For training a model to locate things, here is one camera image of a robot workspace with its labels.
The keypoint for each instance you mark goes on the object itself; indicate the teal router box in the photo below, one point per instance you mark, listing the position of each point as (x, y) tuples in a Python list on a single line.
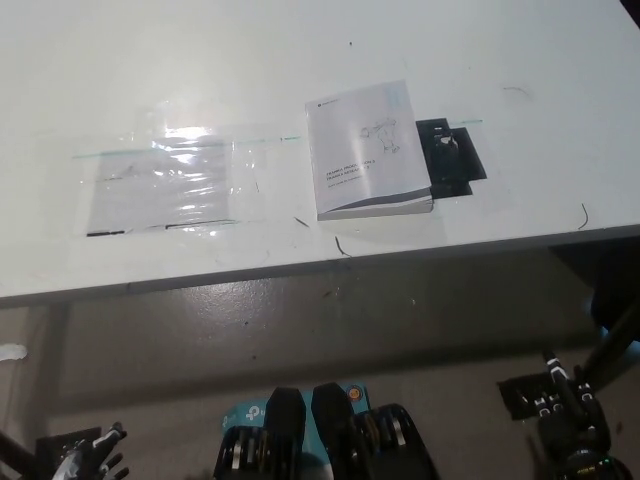
[(245, 415)]

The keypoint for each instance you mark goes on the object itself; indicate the black ribbed robot body block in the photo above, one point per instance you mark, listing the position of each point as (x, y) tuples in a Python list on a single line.
[(380, 445), (260, 450)]

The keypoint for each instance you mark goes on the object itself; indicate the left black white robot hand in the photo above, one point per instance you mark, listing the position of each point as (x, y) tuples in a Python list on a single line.
[(85, 452)]

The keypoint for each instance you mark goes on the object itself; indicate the dark brown slanted bar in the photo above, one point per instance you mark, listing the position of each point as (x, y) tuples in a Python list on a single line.
[(7, 445)]

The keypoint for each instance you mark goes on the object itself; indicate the white floor blob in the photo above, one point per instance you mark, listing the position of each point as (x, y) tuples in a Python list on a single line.
[(11, 352)]

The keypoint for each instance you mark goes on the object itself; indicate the black foam tray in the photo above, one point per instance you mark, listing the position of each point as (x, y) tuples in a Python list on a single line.
[(462, 155)]

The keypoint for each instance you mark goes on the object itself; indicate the white paperback manual book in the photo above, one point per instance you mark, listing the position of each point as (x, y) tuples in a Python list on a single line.
[(362, 150)]

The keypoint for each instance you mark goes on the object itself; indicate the clear plastic sleeve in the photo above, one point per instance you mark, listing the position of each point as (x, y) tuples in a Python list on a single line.
[(60, 190)]

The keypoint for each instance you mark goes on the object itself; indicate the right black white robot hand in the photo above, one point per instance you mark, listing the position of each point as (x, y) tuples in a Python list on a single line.
[(575, 405)]

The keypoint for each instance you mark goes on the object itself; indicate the dark slanted table leg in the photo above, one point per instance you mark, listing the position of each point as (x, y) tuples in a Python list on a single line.
[(615, 340)]

